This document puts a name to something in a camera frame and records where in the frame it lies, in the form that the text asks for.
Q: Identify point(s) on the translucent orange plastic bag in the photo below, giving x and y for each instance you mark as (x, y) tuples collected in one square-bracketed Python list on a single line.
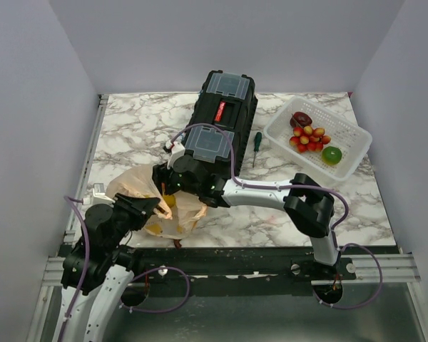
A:
[(175, 217)]

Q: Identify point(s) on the green handled screwdriver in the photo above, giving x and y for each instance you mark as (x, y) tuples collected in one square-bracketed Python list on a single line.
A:
[(257, 141)]

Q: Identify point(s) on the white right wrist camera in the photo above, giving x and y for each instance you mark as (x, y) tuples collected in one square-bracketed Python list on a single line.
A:
[(175, 150)]

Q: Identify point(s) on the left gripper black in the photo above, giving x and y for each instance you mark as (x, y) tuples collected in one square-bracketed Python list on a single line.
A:
[(138, 207)]

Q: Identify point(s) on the brown faucet tap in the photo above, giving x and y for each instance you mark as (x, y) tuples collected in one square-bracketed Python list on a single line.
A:
[(177, 243)]

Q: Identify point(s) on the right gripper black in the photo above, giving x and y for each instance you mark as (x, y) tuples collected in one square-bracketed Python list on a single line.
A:
[(161, 175)]

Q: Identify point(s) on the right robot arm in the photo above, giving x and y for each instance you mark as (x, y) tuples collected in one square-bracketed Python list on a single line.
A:
[(308, 206)]

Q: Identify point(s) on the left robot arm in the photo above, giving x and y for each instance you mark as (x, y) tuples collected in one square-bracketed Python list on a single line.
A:
[(99, 267)]

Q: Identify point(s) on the black plastic toolbox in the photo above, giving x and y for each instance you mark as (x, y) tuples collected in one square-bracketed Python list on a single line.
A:
[(221, 122)]

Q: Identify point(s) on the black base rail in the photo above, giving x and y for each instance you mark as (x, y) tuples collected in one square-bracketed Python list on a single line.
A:
[(235, 271)]

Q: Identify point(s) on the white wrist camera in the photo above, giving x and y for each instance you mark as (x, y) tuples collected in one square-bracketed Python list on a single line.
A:
[(175, 150), (97, 195)]

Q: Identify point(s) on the yellow fake fruit in bag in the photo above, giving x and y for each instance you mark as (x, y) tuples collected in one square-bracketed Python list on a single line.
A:
[(169, 200)]

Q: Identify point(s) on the red yellow cherry bunch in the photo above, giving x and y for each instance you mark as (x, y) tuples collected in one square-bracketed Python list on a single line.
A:
[(309, 139)]

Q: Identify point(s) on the white plastic basket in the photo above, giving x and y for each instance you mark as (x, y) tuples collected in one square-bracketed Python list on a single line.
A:
[(353, 141)]

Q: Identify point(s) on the green fake fruit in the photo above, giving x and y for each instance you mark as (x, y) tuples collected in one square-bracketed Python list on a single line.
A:
[(331, 155)]

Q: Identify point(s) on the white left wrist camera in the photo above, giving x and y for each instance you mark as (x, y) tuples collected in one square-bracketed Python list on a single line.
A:
[(97, 195)]

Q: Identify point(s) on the dark red fake apple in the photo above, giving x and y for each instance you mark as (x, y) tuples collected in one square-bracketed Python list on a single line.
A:
[(300, 119)]

